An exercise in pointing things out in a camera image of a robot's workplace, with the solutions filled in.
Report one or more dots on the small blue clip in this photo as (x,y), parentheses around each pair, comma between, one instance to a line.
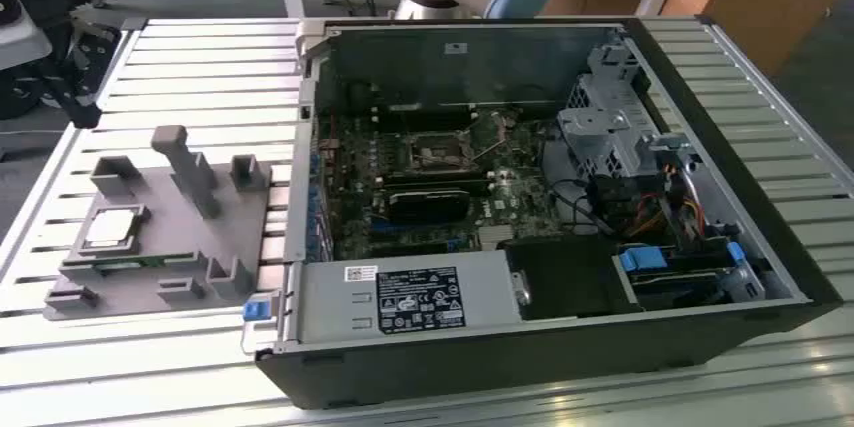
(735,254)

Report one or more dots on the thin metal locking lever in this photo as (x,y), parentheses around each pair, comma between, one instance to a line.
(491,148)

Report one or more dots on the black CPU socket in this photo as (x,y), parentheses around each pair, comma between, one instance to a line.
(436,152)

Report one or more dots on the silver square CPU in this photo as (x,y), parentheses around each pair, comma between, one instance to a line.
(109,226)

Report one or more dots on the blue case latch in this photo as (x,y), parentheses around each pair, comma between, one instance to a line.
(259,311)

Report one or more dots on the grey power supply with label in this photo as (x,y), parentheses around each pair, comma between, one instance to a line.
(334,302)

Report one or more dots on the silver metal drive cage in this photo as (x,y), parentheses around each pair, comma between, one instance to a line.
(601,127)

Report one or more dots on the small white sticker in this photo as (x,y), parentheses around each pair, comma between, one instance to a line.
(455,48)

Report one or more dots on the green Dell motherboard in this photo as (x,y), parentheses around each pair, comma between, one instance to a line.
(527,197)

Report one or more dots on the green RAM stick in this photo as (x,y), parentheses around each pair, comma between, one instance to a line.
(155,261)

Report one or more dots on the black RAM slot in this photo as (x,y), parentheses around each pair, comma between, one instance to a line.
(434,178)
(434,186)

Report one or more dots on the black open PC case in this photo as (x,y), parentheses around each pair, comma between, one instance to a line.
(467,372)

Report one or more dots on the small silver heatsink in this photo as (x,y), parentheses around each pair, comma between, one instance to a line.
(496,238)

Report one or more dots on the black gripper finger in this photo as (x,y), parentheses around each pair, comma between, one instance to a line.
(93,62)

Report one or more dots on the black graphics card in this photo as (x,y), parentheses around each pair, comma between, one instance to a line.
(427,207)

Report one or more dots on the blue disk carrier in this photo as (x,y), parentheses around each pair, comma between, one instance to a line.
(642,259)

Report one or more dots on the grey plastic parts rack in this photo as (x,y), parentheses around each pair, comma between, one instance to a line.
(167,227)

